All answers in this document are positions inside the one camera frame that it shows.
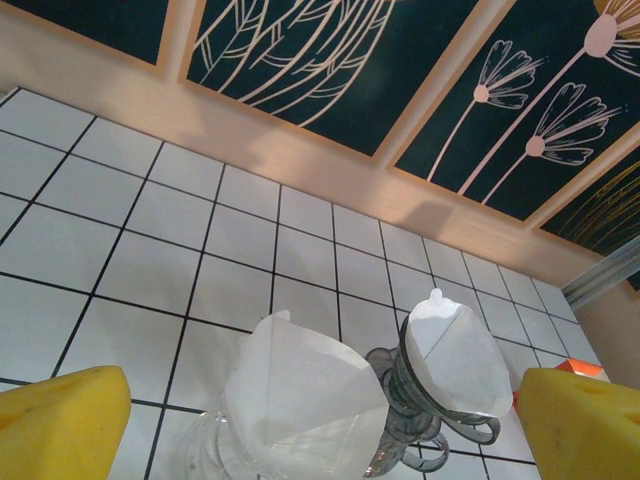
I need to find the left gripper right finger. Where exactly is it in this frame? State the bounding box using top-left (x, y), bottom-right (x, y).
top-left (517, 366), bottom-right (640, 480)

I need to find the white bottle orange cap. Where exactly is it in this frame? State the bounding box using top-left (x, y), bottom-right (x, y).
top-left (554, 357), bottom-right (606, 381)

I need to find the aluminium corner post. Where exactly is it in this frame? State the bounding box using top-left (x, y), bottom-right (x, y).
top-left (562, 238), bottom-right (640, 307)

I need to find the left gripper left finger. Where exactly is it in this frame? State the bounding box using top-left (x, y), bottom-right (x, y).
top-left (0, 364), bottom-right (132, 480)

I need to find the light grey translucent dripper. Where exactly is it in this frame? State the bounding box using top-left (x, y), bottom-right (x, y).
top-left (363, 312), bottom-right (504, 474)

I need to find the white paper coffee filter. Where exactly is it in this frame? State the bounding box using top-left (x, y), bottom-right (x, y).
top-left (222, 308), bottom-right (389, 476)
top-left (403, 288), bottom-right (515, 419)

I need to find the clear ribbed dripper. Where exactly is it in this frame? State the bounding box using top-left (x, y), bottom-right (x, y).
top-left (177, 344), bottom-right (399, 480)

